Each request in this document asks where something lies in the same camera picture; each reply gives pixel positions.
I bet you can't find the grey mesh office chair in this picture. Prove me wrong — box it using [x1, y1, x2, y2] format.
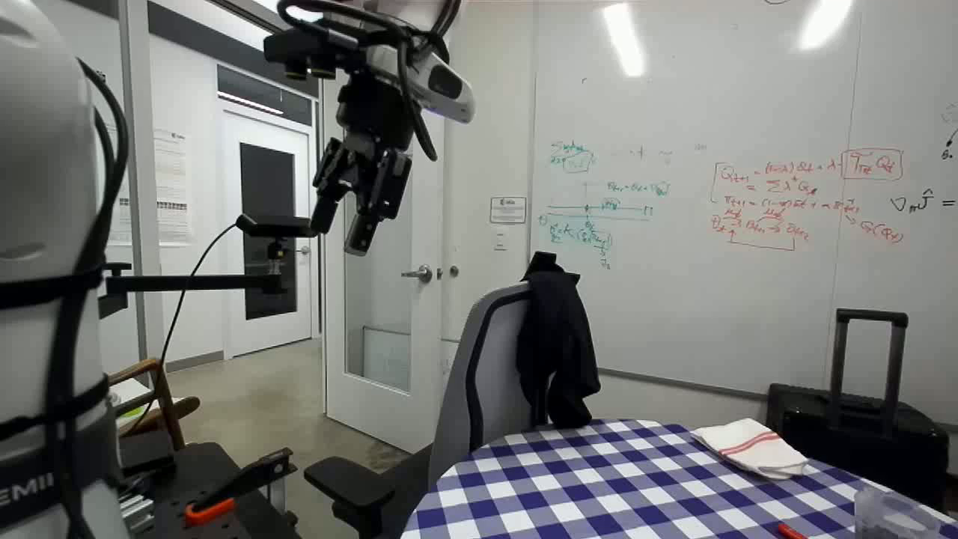
[306, 285, 536, 539]

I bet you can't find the red marker pen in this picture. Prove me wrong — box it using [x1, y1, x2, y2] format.
[774, 524, 806, 539]

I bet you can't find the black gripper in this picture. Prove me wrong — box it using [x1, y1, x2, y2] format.
[312, 76, 413, 256]

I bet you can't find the white glass door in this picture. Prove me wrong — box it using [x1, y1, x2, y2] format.
[313, 77, 451, 455]

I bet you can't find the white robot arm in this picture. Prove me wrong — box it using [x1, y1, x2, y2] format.
[0, 0, 476, 539]

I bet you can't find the black rolling suitcase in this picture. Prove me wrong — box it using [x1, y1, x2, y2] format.
[767, 309, 949, 509]

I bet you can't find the blue white checkered tablecloth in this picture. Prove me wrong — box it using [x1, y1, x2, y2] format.
[400, 419, 864, 539]

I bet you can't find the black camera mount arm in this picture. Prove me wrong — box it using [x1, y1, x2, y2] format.
[98, 212, 313, 317]

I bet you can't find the clear plastic cup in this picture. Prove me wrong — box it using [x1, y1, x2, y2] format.
[852, 485, 940, 539]

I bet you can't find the white red striped towel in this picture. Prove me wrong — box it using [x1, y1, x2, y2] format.
[692, 419, 807, 480]

